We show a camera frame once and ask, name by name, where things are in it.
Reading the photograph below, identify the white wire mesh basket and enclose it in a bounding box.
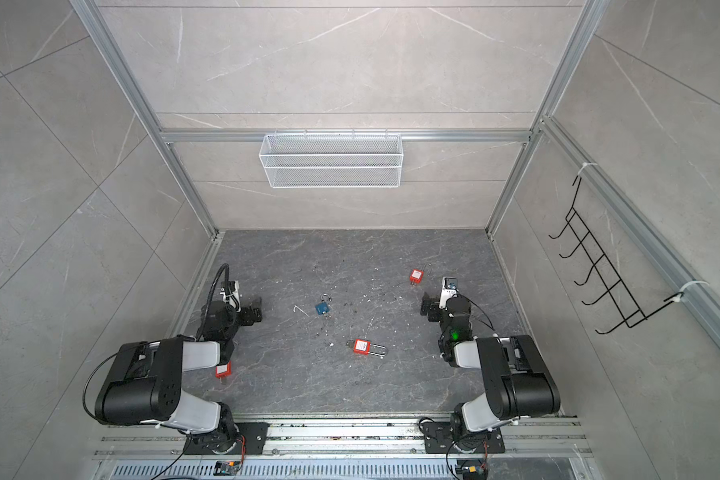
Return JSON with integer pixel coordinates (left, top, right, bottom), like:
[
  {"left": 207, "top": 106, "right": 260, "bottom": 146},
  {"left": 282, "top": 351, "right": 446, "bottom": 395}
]
[{"left": 259, "top": 133, "right": 404, "bottom": 189}]

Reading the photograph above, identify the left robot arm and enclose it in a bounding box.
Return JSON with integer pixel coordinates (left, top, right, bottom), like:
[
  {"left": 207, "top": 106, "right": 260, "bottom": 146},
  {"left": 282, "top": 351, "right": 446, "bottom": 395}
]
[{"left": 81, "top": 263, "right": 263, "bottom": 454}]

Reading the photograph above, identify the black wire hook rack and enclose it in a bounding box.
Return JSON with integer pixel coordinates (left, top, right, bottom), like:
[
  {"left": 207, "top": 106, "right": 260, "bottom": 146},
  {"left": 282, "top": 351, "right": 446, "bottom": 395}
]
[{"left": 547, "top": 176, "right": 684, "bottom": 336}]

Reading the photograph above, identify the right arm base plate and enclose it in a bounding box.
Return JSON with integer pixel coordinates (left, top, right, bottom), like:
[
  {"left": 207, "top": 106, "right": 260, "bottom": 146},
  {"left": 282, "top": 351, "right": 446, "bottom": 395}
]
[{"left": 417, "top": 417, "right": 506, "bottom": 455}]

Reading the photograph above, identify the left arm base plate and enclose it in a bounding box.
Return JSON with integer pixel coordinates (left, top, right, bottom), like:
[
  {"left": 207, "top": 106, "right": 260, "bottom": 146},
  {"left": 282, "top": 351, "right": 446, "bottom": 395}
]
[{"left": 183, "top": 422, "right": 270, "bottom": 455}]

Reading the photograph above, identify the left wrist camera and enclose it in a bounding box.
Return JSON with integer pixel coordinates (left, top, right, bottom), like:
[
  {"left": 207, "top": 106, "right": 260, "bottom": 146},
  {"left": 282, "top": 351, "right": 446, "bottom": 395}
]
[{"left": 221, "top": 280, "right": 240, "bottom": 304}]

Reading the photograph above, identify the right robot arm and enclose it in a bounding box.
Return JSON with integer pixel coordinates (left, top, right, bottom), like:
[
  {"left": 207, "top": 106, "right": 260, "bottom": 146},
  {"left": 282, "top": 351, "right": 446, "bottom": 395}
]
[{"left": 420, "top": 293, "right": 561, "bottom": 440}]

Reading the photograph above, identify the red padlock far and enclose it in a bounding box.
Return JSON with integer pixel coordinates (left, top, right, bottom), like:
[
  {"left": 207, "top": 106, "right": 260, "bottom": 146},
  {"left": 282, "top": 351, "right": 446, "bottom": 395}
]
[{"left": 409, "top": 269, "right": 424, "bottom": 285}]

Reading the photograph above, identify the aluminium rail front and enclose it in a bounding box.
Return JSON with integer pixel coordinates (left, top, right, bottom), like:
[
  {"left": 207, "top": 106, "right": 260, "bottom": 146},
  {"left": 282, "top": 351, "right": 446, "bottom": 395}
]
[{"left": 82, "top": 412, "right": 602, "bottom": 479}]

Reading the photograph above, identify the red padlock near left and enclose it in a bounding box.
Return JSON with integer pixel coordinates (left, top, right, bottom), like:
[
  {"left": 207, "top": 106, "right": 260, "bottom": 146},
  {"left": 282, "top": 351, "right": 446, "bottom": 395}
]
[{"left": 215, "top": 362, "right": 231, "bottom": 379}]

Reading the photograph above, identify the blue padlock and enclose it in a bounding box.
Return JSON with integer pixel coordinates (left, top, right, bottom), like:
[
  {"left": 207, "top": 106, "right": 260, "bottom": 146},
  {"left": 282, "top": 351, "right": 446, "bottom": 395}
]
[{"left": 315, "top": 298, "right": 330, "bottom": 315}]

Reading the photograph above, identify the red padlock long shackle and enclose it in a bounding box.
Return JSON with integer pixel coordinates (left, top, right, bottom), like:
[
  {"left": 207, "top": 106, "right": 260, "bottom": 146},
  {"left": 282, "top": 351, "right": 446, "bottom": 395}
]
[{"left": 347, "top": 339, "right": 388, "bottom": 358}]

